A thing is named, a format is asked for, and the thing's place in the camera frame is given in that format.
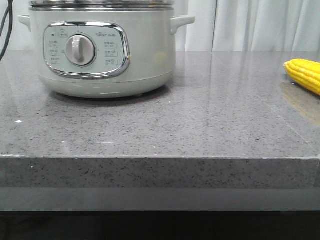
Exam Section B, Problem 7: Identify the pale green electric cooking pot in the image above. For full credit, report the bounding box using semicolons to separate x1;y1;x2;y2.
18;7;195;99

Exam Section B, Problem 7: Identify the white curtain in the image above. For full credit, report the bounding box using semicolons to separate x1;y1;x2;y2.
0;0;320;53

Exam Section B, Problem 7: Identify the yellow corn cob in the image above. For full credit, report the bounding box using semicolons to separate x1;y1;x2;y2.
283;59;320;96

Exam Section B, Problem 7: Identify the thin black cable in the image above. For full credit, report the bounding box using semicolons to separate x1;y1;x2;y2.
0;0;14;61

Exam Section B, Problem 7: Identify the glass pot lid with knob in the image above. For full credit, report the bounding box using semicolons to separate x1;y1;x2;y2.
29;0;175;11

